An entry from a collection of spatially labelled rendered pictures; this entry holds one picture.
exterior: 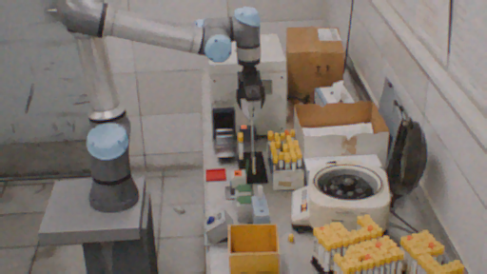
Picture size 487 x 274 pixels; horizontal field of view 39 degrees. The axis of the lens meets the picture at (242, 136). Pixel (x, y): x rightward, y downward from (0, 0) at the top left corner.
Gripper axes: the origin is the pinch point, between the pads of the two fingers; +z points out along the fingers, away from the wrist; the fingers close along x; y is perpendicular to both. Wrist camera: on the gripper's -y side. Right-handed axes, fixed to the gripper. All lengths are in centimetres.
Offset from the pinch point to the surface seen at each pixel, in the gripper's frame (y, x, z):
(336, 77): 65, -40, 16
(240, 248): -40.1, 7.3, 19.6
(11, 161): 156, 127, 94
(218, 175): 3.2, 11.7, 21.6
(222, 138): 17.9, 9.4, 15.5
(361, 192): -28.3, -29.3, 11.9
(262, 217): -35.8, 0.3, 12.7
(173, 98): 161, 33, 65
